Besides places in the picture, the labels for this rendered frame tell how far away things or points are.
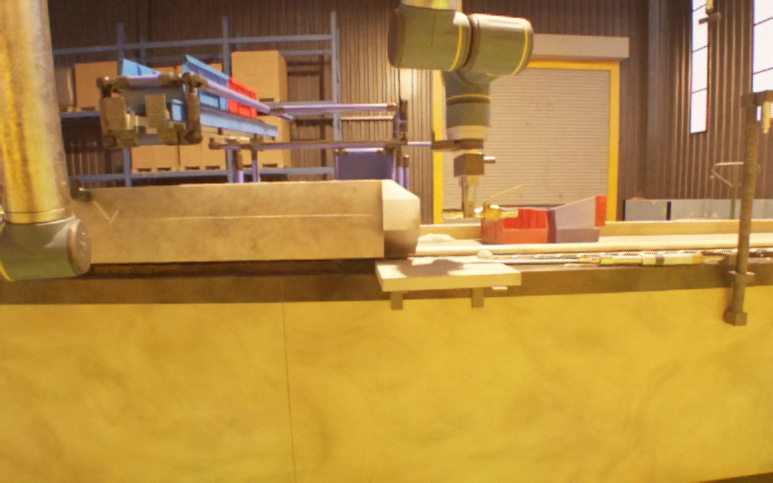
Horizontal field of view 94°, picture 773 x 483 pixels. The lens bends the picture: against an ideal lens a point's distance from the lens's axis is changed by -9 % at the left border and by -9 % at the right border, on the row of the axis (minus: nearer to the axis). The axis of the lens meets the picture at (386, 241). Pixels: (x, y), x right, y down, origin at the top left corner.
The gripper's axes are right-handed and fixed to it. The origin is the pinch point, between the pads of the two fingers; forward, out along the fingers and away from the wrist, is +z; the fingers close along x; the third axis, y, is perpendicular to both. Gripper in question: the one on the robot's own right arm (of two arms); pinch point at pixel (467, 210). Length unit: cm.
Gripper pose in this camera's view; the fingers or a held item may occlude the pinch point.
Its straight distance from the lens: 98.7
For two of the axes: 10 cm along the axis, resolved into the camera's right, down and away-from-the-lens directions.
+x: -0.1, -1.2, 9.9
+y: 10.0, -0.2, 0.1
